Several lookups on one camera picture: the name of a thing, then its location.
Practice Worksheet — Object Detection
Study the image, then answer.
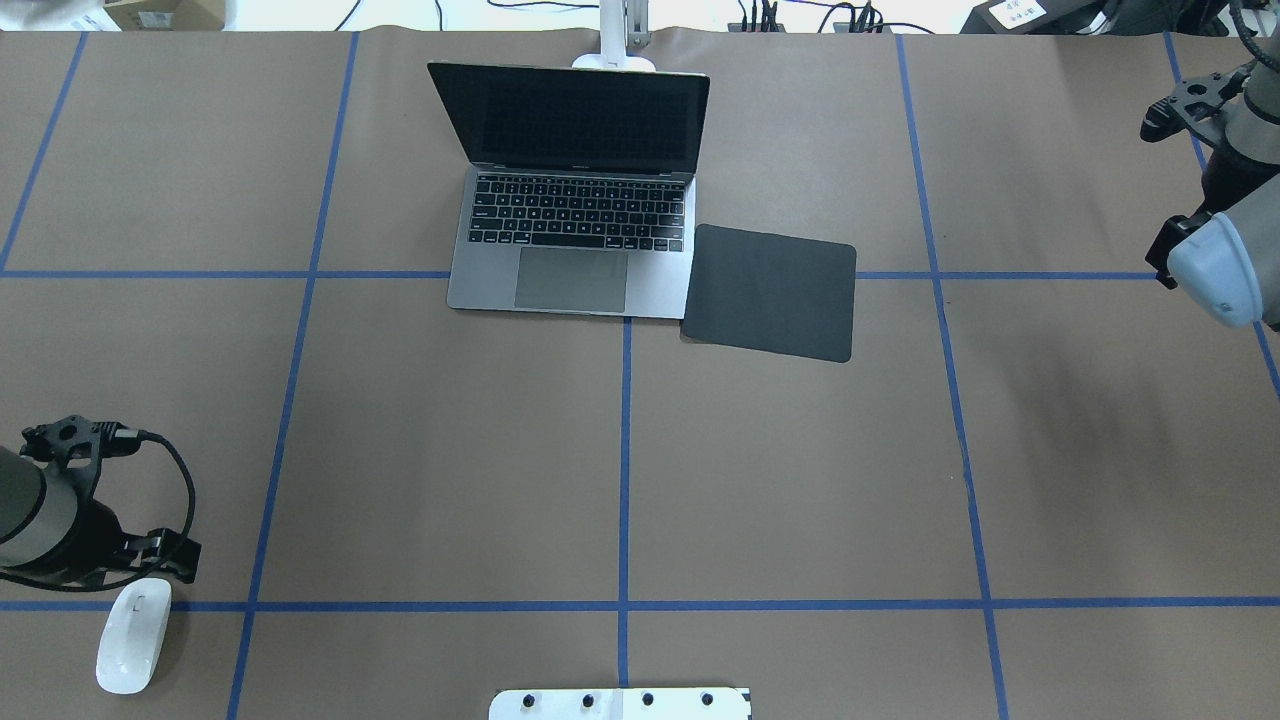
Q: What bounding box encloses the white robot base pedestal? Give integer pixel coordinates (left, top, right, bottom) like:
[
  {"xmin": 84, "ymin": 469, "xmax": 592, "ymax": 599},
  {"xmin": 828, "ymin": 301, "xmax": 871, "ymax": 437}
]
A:
[{"xmin": 486, "ymin": 685, "xmax": 753, "ymax": 719}]

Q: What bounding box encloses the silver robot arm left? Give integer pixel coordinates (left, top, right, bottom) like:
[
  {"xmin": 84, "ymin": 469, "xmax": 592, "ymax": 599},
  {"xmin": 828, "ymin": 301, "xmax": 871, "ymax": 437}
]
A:
[{"xmin": 1, "ymin": 415, "xmax": 202, "ymax": 594}]

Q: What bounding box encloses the cardboard box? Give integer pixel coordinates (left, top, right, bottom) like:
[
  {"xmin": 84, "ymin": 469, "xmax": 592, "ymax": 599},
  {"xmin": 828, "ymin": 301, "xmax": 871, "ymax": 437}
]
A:
[{"xmin": 104, "ymin": 1, "xmax": 227, "ymax": 32}]

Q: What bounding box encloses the grey laptop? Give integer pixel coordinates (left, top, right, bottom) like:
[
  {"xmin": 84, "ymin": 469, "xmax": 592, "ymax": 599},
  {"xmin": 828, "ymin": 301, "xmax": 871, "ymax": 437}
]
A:
[{"xmin": 428, "ymin": 61, "xmax": 710, "ymax": 320}]

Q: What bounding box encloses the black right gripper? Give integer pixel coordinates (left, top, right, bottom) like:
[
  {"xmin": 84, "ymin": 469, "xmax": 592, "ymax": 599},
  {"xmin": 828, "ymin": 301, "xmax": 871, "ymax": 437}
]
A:
[{"xmin": 1140, "ymin": 61, "xmax": 1256, "ymax": 143}]

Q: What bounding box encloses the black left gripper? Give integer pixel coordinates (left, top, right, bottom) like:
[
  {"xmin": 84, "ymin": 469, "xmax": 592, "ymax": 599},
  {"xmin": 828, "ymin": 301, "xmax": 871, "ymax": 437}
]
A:
[{"xmin": 20, "ymin": 415, "xmax": 202, "ymax": 584}]

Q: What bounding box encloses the white computer mouse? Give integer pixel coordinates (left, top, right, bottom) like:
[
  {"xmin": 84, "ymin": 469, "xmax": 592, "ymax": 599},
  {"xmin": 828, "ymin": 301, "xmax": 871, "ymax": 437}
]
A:
[{"xmin": 95, "ymin": 577, "xmax": 173, "ymax": 694}]

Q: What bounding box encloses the white desk lamp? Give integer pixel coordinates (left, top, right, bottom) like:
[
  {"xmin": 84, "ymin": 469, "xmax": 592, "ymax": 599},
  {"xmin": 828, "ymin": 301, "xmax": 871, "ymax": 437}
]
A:
[{"xmin": 571, "ymin": 1, "xmax": 657, "ymax": 73}]

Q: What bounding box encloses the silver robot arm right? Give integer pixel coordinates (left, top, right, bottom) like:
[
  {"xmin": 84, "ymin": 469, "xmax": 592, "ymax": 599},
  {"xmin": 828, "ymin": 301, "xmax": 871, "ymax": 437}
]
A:
[{"xmin": 1140, "ymin": 1, "xmax": 1279, "ymax": 332}]

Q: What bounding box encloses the black mouse pad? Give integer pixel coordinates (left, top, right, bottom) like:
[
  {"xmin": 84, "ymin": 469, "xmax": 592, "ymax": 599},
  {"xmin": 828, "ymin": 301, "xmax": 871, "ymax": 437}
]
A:
[{"xmin": 680, "ymin": 223, "xmax": 858, "ymax": 364}]

